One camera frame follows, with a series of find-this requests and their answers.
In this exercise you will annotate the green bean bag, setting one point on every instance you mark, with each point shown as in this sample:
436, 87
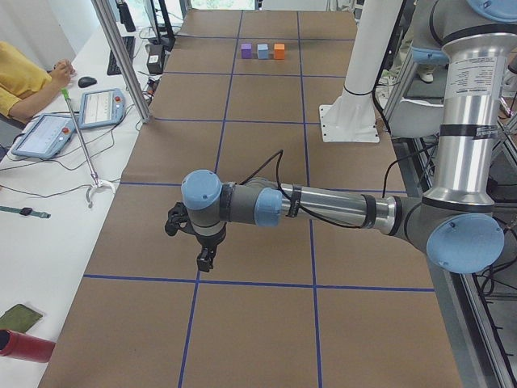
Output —
20, 318

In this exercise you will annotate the light blue foam block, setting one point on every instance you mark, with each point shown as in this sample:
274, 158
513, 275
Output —
262, 51

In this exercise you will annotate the black box device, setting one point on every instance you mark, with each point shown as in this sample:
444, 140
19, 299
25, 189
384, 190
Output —
156, 59

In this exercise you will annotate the orange foam block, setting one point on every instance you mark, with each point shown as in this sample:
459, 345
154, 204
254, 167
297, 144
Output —
279, 51

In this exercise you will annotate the person hand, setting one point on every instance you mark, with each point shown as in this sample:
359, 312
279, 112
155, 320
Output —
63, 72

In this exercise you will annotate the red water bottle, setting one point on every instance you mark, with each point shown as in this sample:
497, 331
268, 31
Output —
25, 347

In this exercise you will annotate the near blue teach pendant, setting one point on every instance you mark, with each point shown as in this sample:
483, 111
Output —
45, 138

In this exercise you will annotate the far blue teach pendant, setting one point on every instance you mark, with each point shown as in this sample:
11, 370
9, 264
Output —
101, 108

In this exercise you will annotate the aluminium frame post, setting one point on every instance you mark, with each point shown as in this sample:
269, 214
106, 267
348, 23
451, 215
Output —
116, 44

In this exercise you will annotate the person forearm yellow sleeve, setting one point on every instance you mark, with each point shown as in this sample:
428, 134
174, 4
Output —
26, 89

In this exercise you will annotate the blue teach pendant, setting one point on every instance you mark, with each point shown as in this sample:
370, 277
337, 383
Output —
101, 108
45, 138

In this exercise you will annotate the black computer mouse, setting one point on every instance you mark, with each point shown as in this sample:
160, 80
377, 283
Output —
86, 81

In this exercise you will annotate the grabber reach stick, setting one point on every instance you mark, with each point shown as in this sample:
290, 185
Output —
97, 182

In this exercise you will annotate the purple foam block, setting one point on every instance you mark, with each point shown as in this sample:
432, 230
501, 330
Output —
246, 51

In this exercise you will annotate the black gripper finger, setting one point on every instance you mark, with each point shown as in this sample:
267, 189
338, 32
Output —
205, 260

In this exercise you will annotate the teal wrist watch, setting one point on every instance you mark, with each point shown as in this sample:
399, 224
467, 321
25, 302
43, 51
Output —
26, 211

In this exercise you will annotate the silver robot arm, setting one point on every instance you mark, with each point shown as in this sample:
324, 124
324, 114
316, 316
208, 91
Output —
452, 222

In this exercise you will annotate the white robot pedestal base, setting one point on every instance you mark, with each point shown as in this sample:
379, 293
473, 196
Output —
352, 116

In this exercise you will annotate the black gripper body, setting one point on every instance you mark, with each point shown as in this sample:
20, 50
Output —
208, 241

